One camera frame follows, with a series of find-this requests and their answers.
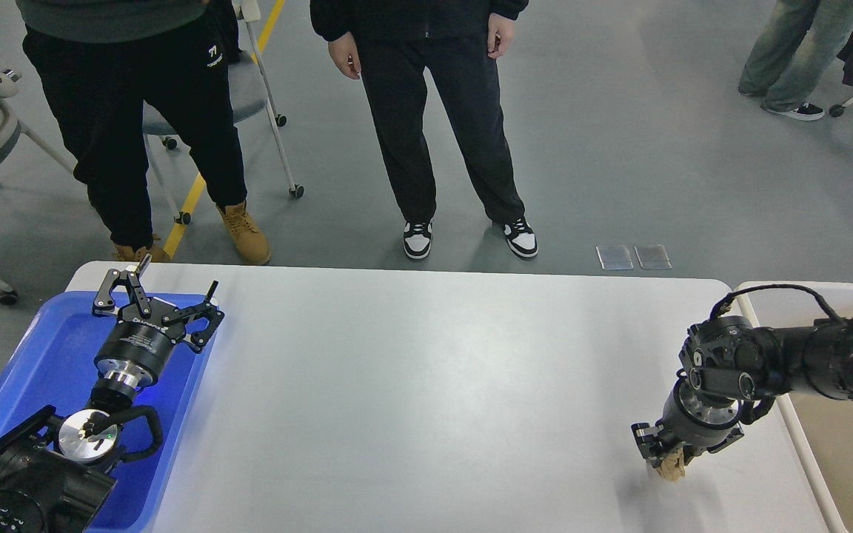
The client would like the person in black-white sneakers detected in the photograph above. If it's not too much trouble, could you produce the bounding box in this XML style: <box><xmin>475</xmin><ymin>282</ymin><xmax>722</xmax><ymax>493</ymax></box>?
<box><xmin>309</xmin><ymin>0</ymin><xmax>539</xmax><ymax>261</ymax></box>

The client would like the clear floor plate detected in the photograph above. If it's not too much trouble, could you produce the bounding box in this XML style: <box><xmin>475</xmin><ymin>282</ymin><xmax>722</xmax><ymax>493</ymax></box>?
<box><xmin>595</xmin><ymin>245</ymin><xmax>635</xmax><ymax>271</ymax></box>
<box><xmin>634</xmin><ymin>245</ymin><xmax>673</xmax><ymax>270</ymax></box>

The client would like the person's left hand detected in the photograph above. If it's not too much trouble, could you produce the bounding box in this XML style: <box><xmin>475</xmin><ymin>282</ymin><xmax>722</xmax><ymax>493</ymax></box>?
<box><xmin>487</xmin><ymin>13</ymin><xmax>515</xmax><ymax>58</ymax></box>

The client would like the grey chair on wheels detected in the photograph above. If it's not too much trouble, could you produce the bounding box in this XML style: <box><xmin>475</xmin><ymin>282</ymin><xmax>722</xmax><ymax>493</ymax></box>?
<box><xmin>143</xmin><ymin>1</ymin><xmax>304</xmax><ymax>226</ymax></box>

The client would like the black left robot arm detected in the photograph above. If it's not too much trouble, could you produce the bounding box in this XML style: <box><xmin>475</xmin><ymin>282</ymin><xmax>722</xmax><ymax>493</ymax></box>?
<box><xmin>0</xmin><ymin>260</ymin><xmax>224</xmax><ymax>532</ymax></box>

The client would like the clear floor plate right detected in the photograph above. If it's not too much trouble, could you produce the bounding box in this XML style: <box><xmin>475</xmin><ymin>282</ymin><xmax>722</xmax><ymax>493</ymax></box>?
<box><xmin>634</xmin><ymin>245</ymin><xmax>673</xmax><ymax>270</ymax></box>

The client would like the person in jeans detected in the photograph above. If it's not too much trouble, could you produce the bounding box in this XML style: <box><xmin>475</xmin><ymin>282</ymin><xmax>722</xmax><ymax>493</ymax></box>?
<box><xmin>737</xmin><ymin>1</ymin><xmax>853</xmax><ymax>121</ymax></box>

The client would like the person's right hand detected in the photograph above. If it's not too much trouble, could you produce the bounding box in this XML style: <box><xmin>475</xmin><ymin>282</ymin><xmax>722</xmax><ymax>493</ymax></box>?
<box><xmin>327</xmin><ymin>33</ymin><xmax>362</xmax><ymax>80</ymax></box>

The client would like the blue plastic tray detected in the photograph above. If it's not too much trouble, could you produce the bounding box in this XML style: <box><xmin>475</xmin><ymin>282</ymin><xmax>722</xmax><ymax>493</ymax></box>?
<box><xmin>0</xmin><ymin>291</ymin><xmax>214</xmax><ymax>532</ymax></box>

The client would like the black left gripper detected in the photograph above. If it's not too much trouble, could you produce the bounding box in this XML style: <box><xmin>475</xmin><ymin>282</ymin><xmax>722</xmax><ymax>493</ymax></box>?
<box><xmin>93</xmin><ymin>254</ymin><xmax>226</xmax><ymax>387</ymax></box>

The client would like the brown paper ball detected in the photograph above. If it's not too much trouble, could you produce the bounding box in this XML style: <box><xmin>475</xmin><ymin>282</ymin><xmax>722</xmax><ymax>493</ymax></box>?
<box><xmin>655</xmin><ymin>446</ymin><xmax>685</xmax><ymax>482</ymax></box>

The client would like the beige plastic bin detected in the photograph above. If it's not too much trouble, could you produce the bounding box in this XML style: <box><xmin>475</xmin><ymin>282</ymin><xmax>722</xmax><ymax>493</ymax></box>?
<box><xmin>735</xmin><ymin>288</ymin><xmax>853</xmax><ymax>532</ymax></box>

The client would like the clear floor plate left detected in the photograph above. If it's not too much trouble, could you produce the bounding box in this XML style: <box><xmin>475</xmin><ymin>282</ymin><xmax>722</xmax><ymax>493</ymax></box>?
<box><xmin>595</xmin><ymin>245</ymin><xmax>635</xmax><ymax>271</ymax></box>

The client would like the person in tan boots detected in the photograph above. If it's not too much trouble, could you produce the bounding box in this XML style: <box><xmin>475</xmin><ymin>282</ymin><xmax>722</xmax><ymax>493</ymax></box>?
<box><xmin>17</xmin><ymin>1</ymin><xmax>271</xmax><ymax>264</ymax></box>

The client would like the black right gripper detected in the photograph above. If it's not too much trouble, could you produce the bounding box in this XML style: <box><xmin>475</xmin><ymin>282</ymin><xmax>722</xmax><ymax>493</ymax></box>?
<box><xmin>631</xmin><ymin>378</ymin><xmax>743</xmax><ymax>469</ymax></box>

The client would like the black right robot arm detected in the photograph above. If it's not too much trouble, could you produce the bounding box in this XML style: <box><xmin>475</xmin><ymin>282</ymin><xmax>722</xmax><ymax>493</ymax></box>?
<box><xmin>631</xmin><ymin>291</ymin><xmax>853</xmax><ymax>477</ymax></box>

